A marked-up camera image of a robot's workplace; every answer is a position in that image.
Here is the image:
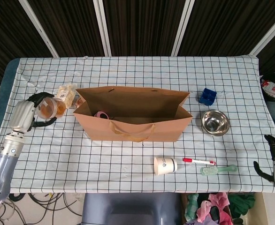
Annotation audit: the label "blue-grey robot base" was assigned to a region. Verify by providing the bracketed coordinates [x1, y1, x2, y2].
[81, 192, 183, 225]

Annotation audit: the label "pink round roll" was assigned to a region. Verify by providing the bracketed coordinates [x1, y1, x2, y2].
[94, 111, 110, 120]

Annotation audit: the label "clear jar brown contents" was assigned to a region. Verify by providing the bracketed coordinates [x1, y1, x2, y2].
[36, 97, 67, 120]

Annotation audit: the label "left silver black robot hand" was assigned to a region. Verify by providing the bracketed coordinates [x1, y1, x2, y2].
[9, 92, 57, 133]

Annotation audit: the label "dark green cloth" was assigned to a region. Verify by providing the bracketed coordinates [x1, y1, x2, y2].
[228, 193, 255, 216]

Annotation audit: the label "white paper cup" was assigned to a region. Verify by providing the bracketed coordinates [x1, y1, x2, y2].
[153, 157, 178, 176]

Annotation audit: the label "small brown snack packet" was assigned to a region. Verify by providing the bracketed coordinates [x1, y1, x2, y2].
[71, 96, 85, 110]

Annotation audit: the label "black grid white tablecloth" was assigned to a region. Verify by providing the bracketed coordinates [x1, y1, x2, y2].
[0, 55, 275, 194]

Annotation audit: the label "blue plastic box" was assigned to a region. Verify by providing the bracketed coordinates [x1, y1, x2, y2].
[198, 87, 217, 106]

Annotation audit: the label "white partition frame post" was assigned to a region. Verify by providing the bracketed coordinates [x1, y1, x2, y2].
[171, 0, 196, 57]
[92, 0, 112, 57]
[251, 10, 275, 56]
[19, 0, 59, 58]

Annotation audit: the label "stainless steel bowl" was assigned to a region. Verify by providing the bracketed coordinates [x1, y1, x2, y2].
[200, 109, 230, 137]

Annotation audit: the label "bagged bread pastry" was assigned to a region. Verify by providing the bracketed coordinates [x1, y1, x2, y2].
[56, 83, 78, 109]

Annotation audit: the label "brown paper bag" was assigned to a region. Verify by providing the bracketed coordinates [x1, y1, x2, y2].
[72, 86, 193, 143]

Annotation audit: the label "pink cloth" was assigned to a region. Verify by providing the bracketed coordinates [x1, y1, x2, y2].
[196, 192, 233, 225]

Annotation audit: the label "teal green cloth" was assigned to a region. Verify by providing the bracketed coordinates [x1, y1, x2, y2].
[184, 193, 199, 222]

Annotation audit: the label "red-capped white marker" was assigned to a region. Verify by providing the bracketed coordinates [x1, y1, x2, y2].
[183, 157, 216, 165]

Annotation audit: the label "floor cable tangle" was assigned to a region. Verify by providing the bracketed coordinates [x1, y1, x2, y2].
[0, 192, 84, 225]

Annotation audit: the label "green scrubbing brush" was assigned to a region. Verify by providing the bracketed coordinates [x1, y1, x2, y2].
[200, 165, 238, 176]

